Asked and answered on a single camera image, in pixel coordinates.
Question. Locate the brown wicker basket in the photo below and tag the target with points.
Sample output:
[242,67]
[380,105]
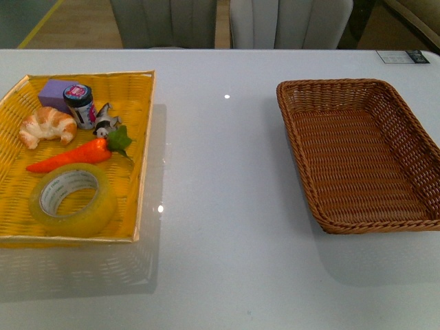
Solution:
[365,161]

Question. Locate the orange toy carrot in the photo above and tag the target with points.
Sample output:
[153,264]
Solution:
[93,152]

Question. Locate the grey upholstered chair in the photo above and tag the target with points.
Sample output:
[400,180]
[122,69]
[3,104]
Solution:
[181,24]
[293,25]

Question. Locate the yellow woven basket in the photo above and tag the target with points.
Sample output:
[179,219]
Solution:
[131,97]

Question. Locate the left grey upholstered chair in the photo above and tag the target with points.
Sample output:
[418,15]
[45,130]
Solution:
[181,24]

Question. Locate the table label sticker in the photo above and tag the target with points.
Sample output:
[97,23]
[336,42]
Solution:
[402,57]

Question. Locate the black and white toy animal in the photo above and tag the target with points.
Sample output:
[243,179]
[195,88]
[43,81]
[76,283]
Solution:
[105,123]

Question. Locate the black jar with pink lid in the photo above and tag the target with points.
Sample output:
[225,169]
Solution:
[80,102]

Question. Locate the toy croissant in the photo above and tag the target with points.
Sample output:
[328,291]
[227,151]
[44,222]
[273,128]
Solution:
[47,123]

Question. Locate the right grey upholstered chair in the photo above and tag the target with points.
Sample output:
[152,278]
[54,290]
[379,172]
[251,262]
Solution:
[293,25]

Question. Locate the clear yellowish tape roll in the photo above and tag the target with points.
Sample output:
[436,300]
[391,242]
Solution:
[57,185]

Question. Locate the purple foam block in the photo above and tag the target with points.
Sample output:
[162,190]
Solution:
[51,94]

